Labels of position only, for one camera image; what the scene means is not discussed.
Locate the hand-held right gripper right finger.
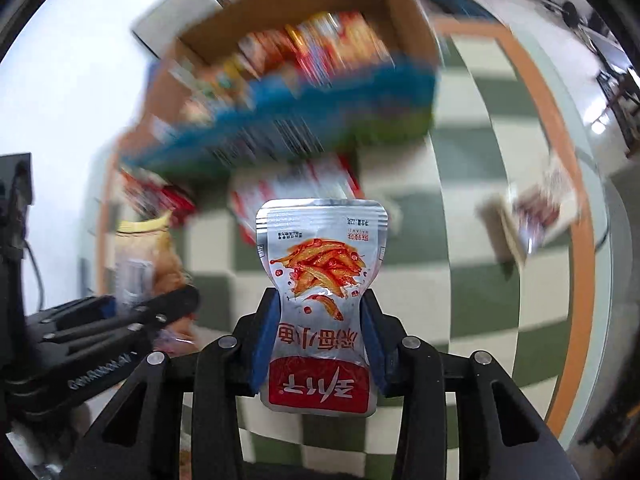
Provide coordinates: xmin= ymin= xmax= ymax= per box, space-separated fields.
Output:
xmin=360 ymin=290 xmax=581 ymax=480

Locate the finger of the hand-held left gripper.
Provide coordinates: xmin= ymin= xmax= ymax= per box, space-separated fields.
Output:
xmin=25 ymin=296 xmax=126 ymax=333
xmin=37 ymin=285 xmax=201 ymax=356

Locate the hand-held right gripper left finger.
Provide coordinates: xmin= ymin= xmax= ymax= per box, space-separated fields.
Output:
xmin=60 ymin=287 xmax=281 ymax=480

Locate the yellow white snack packet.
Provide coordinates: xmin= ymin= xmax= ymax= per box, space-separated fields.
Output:
xmin=111 ymin=209 xmax=198 ymax=356

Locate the silver red fish snack packet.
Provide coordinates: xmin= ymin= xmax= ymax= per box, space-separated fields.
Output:
xmin=255 ymin=199 xmax=390 ymax=417

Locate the cardboard box blue front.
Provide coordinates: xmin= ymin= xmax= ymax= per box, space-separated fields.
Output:
xmin=120 ymin=0 xmax=443 ymax=186

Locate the orange panda snack packet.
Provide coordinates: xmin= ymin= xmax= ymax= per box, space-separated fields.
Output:
xmin=237 ymin=27 xmax=301 ymax=78

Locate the large red yellow snack packet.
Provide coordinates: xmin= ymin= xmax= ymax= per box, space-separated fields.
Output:
xmin=292 ymin=10 xmax=396 ymax=73

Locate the red triangular snack packet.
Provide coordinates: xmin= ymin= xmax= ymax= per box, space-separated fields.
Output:
xmin=119 ymin=167 xmax=197 ymax=228

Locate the flat red white packet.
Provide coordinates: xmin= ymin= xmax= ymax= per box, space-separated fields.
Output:
xmin=229 ymin=152 xmax=363 ymax=246

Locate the brown biscuit stick packet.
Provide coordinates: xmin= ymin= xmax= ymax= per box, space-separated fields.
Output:
xmin=477 ymin=157 xmax=581 ymax=267

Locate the dark wooden chair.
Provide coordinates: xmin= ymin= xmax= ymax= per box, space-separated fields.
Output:
xmin=595 ymin=67 xmax=640 ymax=158

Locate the white chair black frame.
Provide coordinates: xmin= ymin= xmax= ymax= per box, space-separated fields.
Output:
xmin=132 ymin=0 xmax=226 ymax=56

